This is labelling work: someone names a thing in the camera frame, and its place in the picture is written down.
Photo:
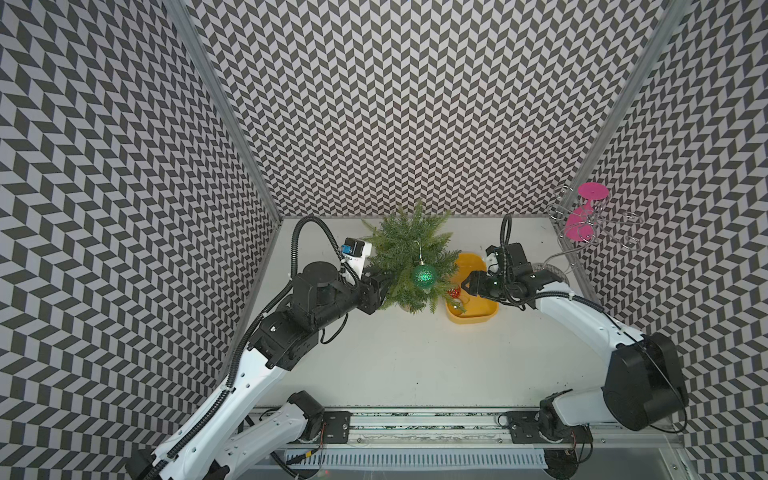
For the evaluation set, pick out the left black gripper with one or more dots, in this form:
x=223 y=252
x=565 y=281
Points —
x=371 y=298

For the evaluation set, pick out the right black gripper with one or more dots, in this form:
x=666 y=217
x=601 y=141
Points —
x=476 y=285

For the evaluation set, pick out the silver shiny ball ornament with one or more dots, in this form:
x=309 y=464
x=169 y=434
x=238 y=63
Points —
x=457 y=306

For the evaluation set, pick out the green glitter ball ornament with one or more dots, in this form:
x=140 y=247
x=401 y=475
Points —
x=424 y=276

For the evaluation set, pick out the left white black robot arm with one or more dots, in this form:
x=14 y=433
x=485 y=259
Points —
x=213 y=443

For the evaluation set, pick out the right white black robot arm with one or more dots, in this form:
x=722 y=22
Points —
x=643 y=383

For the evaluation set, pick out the small green christmas tree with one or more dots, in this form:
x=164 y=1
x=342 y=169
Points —
x=402 y=240

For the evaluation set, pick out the yellow plastic tray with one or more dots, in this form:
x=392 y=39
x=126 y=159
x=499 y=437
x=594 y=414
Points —
x=477 y=309

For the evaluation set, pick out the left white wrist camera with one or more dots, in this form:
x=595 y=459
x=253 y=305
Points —
x=355 y=252

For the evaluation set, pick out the wire stand with pink discs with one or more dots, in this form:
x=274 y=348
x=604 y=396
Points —
x=581 y=218

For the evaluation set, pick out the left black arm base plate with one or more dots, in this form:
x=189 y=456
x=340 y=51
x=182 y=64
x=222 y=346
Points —
x=336 y=427

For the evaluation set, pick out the aluminium front rail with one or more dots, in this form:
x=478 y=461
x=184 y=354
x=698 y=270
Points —
x=474 y=427

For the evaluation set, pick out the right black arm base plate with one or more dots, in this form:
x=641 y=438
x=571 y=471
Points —
x=544 y=427

